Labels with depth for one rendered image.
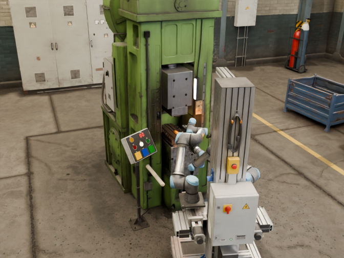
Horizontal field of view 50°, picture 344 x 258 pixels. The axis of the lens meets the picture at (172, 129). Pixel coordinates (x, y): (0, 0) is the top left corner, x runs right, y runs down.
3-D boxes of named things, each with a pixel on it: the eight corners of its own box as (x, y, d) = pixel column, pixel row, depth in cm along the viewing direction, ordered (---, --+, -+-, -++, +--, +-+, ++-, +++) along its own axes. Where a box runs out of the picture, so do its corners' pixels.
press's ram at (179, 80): (198, 104, 422) (199, 70, 406) (167, 109, 407) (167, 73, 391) (181, 93, 457) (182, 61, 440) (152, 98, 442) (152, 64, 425)
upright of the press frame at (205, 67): (207, 192, 501) (217, 16, 406) (190, 197, 490) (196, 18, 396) (192, 177, 537) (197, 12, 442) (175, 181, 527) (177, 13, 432)
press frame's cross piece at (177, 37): (194, 61, 415) (196, 18, 396) (161, 65, 399) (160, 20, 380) (177, 54, 452) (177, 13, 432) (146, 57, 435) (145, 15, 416)
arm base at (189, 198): (200, 203, 341) (201, 194, 337) (185, 204, 339) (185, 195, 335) (198, 194, 355) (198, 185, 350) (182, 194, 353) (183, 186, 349)
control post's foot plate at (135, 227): (150, 226, 436) (150, 220, 432) (133, 231, 427) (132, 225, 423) (144, 216, 454) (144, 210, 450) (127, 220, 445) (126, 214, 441)
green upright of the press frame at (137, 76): (162, 205, 474) (160, 20, 380) (143, 210, 464) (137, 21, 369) (149, 188, 510) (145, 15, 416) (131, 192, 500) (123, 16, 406)
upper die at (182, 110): (187, 113, 421) (187, 106, 417) (171, 116, 413) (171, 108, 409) (171, 102, 455) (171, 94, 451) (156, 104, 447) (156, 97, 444)
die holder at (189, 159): (198, 174, 454) (199, 141, 436) (170, 181, 440) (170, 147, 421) (178, 154, 501) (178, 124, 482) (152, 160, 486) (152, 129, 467)
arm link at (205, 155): (218, 151, 349) (191, 174, 383) (224, 148, 357) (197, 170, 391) (211, 142, 351) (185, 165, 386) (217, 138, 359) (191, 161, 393)
